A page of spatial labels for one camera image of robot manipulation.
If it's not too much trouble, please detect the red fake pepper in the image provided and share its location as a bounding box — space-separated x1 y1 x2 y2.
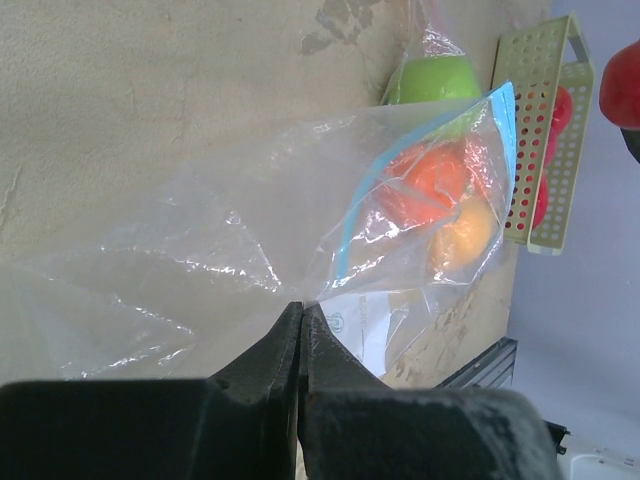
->
532 172 549 230

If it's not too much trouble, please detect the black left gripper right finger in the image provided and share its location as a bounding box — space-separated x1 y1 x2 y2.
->
298 305 560 479

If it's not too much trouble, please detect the red fake apple with stem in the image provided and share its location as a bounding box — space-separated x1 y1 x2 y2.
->
543 129 559 168

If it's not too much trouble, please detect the dark red fake apple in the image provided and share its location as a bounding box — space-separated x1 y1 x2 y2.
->
599 41 640 130

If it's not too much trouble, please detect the clear bag red zipper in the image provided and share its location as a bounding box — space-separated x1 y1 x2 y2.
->
333 1 516 286

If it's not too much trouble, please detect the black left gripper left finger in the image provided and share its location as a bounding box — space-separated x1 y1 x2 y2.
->
1 302 303 479

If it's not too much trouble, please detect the fake orange tangerine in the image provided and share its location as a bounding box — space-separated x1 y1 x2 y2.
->
376 144 467 229

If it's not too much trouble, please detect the fake yellow orange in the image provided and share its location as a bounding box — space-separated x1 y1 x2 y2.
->
430 198 495 271

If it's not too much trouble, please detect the clear bag blue zipper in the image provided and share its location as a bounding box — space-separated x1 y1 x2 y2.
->
1 100 503 383

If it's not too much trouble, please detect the green perforated basket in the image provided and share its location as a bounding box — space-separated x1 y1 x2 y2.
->
492 14 594 255

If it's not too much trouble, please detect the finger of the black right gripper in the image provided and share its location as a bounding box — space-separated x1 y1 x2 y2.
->
620 128 640 163

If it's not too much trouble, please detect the green fake fruit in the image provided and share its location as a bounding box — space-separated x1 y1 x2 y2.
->
387 54 484 139

